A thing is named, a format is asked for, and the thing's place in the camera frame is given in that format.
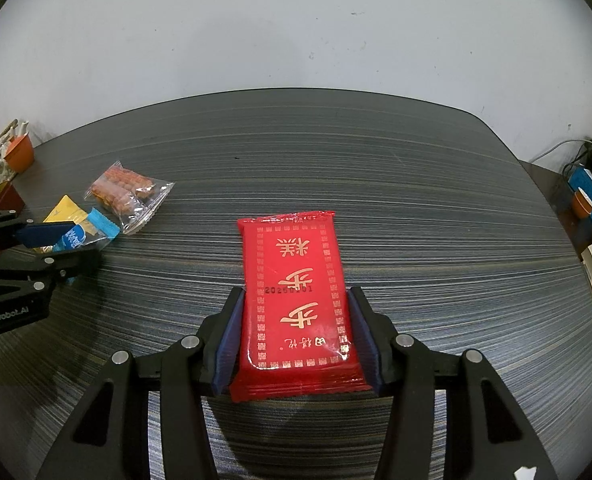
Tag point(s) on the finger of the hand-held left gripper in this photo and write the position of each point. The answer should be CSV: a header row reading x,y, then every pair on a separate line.
x,y
70,262
45,233

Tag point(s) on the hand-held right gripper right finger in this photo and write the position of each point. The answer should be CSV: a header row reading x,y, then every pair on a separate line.
x,y
363,340

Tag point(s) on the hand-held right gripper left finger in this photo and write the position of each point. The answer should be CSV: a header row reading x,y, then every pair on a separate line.
x,y
228,340

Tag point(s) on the blue snack packet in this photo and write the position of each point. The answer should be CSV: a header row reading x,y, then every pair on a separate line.
x,y
95,225

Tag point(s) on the gold tin box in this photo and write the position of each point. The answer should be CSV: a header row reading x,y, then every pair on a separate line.
x,y
6,201

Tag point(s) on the red snack packet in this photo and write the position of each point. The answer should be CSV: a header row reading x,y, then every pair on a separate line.
x,y
296,300

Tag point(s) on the clear packet of orange snacks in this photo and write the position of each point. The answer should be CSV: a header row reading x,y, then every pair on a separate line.
x,y
125,192

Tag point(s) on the yellow snack packet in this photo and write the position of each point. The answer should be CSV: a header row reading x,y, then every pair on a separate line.
x,y
65,210

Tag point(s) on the orange lidded tea cup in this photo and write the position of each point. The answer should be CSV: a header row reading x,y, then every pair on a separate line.
x,y
19,152

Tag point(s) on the white paper scrap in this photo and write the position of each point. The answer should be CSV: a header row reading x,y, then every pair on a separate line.
x,y
526,473

